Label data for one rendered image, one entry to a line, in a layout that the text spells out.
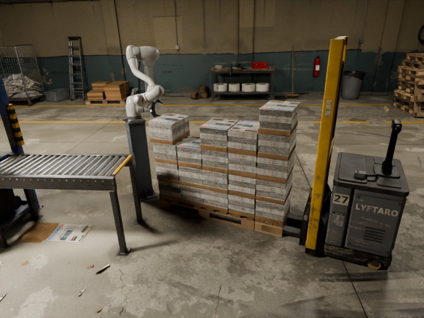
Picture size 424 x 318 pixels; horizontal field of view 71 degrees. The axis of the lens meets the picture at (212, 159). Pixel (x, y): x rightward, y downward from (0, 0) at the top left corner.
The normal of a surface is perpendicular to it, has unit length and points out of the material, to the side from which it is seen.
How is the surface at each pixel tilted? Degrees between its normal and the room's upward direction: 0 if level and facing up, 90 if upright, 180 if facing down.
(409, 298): 0
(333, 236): 90
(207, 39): 90
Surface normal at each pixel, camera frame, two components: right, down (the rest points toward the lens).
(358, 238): -0.41, 0.36
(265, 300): -0.03, -0.92
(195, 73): -0.09, 0.40
